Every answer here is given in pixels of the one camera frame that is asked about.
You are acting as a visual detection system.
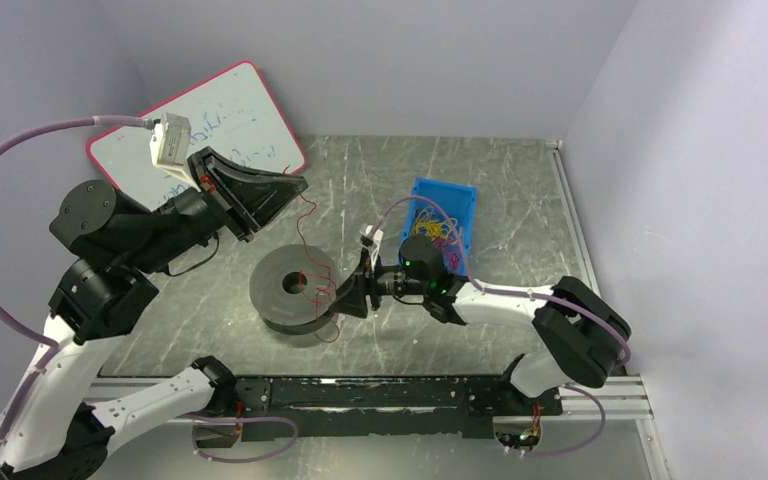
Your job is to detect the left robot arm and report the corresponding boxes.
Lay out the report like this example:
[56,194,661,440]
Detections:
[0,148,308,479]

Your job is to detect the aluminium rail frame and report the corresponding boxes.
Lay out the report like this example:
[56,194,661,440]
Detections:
[91,135,670,479]

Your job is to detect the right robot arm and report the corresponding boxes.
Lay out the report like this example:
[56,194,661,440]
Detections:
[328,235,631,398]

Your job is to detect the yellow wires bundle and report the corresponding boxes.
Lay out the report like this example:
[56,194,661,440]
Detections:
[411,205,462,245]

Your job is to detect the red wire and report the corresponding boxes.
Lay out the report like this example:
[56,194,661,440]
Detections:
[281,165,343,344]

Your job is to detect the magenta wires bundle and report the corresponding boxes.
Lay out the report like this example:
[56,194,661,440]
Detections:
[436,238,467,274]

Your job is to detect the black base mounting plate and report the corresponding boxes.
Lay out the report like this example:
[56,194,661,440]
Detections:
[203,375,563,442]

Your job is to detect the pink framed whiteboard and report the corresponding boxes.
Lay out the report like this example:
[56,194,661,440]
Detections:
[86,61,307,210]

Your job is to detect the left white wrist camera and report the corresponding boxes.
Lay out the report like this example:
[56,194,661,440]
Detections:
[149,113,195,186]

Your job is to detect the grey cable spool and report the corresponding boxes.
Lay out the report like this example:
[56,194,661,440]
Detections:
[249,244,339,336]

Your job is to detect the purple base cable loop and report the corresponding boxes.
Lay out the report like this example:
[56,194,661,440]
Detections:
[190,414,300,465]

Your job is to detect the blue plastic bin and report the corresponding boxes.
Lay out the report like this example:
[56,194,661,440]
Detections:
[401,177,477,274]

